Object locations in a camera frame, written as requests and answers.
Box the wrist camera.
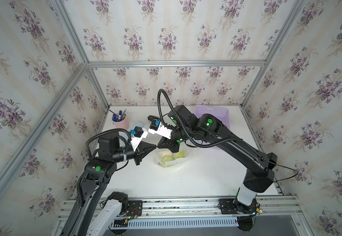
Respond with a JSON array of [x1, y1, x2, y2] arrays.
[[130, 126, 148, 151], [148, 120, 172, 139]]

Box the light blue pencil case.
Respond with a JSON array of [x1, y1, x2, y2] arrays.
[[129, 121, 144, 131]]

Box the clear zip-top plastic bag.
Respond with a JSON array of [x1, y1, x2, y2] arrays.
[[153, 142, 198, 168]]

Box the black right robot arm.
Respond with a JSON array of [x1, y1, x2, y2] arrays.
[[157, 89, 278, 216]]

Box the yellow pear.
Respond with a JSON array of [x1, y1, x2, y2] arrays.
[[160, 151, 173, 161]]

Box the green pear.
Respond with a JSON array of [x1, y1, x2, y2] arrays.
[[161, 155, 174, 167], [172, 150, 185, 160]]

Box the pink pen cup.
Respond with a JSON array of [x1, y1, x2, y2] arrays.
[[112, 117, 129, 130]]

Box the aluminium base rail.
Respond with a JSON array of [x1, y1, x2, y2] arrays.
[[57, 196, 303, 231]]

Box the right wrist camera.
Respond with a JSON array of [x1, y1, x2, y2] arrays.
[[148, 120, 172, 139]]

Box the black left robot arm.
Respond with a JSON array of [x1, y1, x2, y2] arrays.
[[60, 126, 156, 236]]

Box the black stapler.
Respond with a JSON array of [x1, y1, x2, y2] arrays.
[[147, 115, 160, 122]]

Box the purple plastic basket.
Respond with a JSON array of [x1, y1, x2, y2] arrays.
[[195, 105, 230, 129]]

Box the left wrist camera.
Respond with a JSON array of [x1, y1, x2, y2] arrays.
[[130, 126, 148, 151]]

